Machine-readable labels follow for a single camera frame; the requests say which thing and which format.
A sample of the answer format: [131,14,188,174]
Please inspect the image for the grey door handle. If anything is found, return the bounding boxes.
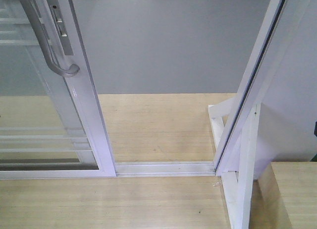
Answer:
[19,0,80,77]

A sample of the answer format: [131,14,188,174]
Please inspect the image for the white sliding glass door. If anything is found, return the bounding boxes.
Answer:
[0,0,116,179]

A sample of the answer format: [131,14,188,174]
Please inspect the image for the grey door lock plate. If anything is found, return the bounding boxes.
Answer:
[50,4,73,56]

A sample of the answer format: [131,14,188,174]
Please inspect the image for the light wooden platform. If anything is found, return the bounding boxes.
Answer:
[0,93,232,229]

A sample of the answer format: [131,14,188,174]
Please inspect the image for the aluminium floor track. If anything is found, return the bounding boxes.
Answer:
[116,161,215,177]

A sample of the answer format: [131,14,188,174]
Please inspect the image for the white diagonal support brace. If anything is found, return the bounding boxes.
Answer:
[220,104,261,229]

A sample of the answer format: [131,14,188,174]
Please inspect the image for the light wooden box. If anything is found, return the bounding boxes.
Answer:
[258,162,317,229]

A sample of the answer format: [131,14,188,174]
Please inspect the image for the green folded cloth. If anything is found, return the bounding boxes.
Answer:
[310,121,317,162]

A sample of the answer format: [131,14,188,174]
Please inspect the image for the white door frame post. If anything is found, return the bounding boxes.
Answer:
[214,0,317,176]

